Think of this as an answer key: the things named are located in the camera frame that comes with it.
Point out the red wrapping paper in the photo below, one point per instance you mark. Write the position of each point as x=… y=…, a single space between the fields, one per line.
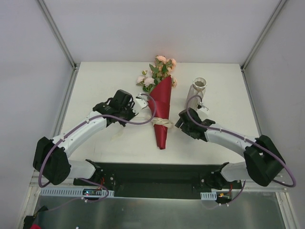
x=162 y=97

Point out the white cable duct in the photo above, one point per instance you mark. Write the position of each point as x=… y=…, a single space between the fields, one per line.
x=209 y=195
x=75 y=192

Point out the right aluminium frame post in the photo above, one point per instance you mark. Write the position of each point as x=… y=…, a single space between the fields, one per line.
x=263 y=34

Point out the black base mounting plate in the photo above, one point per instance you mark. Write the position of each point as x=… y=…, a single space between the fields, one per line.
x=132 y=180

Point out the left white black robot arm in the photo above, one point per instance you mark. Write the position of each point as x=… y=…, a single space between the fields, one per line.
x=52 y=155

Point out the beige faceted vase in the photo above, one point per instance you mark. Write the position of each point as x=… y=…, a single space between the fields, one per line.
x=198 y=87

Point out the aluminium front rail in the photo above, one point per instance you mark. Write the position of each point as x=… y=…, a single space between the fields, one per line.
x=34 y=181

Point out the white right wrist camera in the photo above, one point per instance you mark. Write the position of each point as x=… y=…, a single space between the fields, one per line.
x=202 y=108

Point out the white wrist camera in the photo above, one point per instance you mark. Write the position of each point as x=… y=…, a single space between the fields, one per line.
x=140 y=103
x=202 y=108

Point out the red black object corner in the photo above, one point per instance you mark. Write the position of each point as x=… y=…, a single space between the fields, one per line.
x=29 y=221

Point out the cream printed ribbon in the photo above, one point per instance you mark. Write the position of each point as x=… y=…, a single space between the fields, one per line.
x=155 y=121

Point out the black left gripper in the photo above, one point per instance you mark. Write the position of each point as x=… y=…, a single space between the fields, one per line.
x=130 y=112

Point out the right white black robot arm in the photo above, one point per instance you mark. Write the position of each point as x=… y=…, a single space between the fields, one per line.
x=262 y=160

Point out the left white cable duct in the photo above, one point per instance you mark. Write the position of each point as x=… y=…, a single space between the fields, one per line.
x=75 y=192

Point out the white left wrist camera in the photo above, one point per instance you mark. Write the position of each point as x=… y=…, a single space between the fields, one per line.
x=140 y=103

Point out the pink artificial flower bunch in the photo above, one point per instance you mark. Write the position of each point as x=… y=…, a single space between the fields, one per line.
x=160 y=70

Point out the shiny metal floor sheet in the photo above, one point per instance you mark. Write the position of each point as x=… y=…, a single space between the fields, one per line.
x=249 y=211

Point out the aluminium frame post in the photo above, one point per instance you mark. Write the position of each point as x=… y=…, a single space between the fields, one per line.
x=263 y=34
x=56 y=33

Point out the right white cable duct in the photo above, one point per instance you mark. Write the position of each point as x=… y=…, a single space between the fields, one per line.
x=209 y=195

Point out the left aluminium frame post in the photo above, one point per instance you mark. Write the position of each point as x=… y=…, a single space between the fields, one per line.
x=56 y=33

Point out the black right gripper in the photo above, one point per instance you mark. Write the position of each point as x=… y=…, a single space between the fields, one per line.
x=183 y=122

